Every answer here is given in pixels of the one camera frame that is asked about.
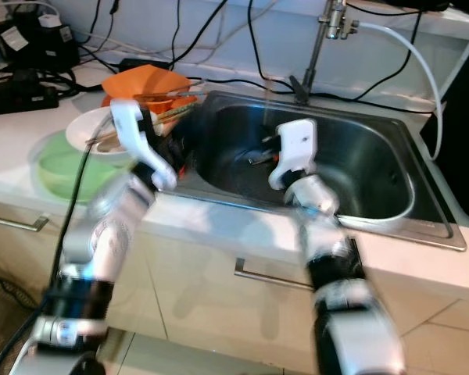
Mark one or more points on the grey floor fan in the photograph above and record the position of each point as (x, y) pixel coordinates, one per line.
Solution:
(4, 328)

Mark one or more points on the white bowl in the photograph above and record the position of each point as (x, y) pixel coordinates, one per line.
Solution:
(94, 123)

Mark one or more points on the black tall appliance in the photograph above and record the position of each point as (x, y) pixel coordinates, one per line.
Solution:
(461, 133)

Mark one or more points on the cream cabinet door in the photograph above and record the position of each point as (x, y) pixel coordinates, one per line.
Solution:
(23, 258)
(227, 320)

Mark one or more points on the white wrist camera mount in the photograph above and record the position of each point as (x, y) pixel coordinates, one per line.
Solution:
(298, 148)
(133, 133)

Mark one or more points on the black power adapter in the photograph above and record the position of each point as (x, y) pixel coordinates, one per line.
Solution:
(31, 45)

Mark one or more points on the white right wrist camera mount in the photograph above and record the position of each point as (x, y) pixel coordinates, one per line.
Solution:
(298, 148)

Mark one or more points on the wooden chopstick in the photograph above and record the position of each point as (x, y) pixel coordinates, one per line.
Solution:
(102, 142)
(180, 112)

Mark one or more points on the orange plate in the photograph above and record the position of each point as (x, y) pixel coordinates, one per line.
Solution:
(113, 101)

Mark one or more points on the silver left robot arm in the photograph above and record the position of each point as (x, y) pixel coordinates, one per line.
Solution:
(94, 258)

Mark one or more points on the orange bowl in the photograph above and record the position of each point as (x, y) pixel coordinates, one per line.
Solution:
(141, 80)

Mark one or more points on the chrome kitchen faucet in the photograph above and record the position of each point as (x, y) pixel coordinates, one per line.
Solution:
(317, 47)

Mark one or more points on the brown wooden utensil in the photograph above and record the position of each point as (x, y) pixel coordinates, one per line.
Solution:
(164, 95)

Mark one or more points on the black power strip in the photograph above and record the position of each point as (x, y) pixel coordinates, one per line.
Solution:
(19, 95)

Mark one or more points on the green plate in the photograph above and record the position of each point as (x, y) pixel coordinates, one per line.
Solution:
(70, 173)

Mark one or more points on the stainless steel sink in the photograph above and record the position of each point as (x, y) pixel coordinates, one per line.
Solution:
(375, 164)

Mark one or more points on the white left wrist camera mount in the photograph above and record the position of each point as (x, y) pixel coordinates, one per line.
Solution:
(133, 133)

